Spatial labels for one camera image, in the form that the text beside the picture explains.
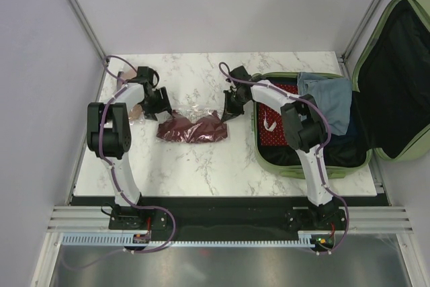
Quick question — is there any right aluminium frame post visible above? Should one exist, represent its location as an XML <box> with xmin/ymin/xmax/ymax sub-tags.
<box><xmin>337</xmin><ymin>0</ymin><xmax>382</xmax><ymax>64</ymax></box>

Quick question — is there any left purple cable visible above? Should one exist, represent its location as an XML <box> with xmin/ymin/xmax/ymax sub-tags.
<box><xmin>100</xmin><ymin>54</ymin><xmax>178</xmax><ymax>257</ymax></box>

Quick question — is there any clear bag with beige bra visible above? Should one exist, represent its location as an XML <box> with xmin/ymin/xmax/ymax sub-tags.
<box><xmin>117</xmin><ymin>69</ymin><xmax>143</xmax><ymax>124</ymax></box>

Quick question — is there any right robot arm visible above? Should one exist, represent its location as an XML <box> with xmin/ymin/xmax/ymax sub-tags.
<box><xmin>218</xmin><ymin>62</ymin><xmax>349</xmax><ymax>231</ymax></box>

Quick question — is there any green open suitcase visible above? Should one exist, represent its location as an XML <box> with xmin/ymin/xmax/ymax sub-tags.
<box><xmin>251</xmin><ymin>0</ymin><xmax>430</xmax><ymax>181</ymax></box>

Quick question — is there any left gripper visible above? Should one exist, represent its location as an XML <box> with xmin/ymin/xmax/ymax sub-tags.
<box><xmin>140</xmin><ymin>87</ymin><xmax>172</xmax><ymax>122</ymax></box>

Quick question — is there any clear bag with maroon clothes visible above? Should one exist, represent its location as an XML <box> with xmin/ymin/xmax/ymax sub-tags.
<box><xmin>156</xmin><ymin>106</ymin><xmax>229</xmax><ymax>144</ymax></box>

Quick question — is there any left aluminium frame post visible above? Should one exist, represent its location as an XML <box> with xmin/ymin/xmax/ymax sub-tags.
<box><xmin>67</xmin><ymin>0</ymin><xmax>106</xmax><ymax>60</ymax></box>

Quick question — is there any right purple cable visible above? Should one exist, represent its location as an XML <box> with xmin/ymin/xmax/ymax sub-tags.
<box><xmin>218</xmin><ymin>61</ymin><xmax>350</xmax><ymax>257</ymax></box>

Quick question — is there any red polka dot garment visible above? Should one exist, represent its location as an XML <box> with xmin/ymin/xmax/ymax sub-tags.
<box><xmin>258</xmin><ymin>80</ymin><xmax>300</xmax><ymax>149</ymax></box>

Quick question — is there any purple cable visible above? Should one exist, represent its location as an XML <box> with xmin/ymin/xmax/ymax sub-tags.
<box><xmin>100</xmin><ymin>54</ymin><xmax>178</xmax><ymax>257</ymax></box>
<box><xmin>218</xmin><ymin>61</ymin><xmax>350</xmax><ymax>257</ymax></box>

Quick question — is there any aluminium frame post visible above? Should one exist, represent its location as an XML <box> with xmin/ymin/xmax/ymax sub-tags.
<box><xmin>67</xmin><ymin>0</ymin><xmax>106</xmax><ymax>60</ymax></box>
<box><xmin>337</xmin><ymin>0</ymin><xmax>382</xmax><ymax>64</ymax></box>

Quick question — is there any light blue cloth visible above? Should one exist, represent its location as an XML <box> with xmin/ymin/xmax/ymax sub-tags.
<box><xmin>297</xmin><ymin>72</ymin><xmax>352</xmax><ymax>136</ymax></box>

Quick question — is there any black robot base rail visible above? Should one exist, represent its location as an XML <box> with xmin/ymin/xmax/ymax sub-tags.
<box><xmin>108</xmin><ymin>197</ymin><xmax>347</xmax><ymax>242</ymax></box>

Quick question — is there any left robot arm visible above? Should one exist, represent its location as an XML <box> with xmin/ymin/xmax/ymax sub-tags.
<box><xmin>87</xmin><ymin>67</ymin><xmax>172</xmax><ymax>231</ymax></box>

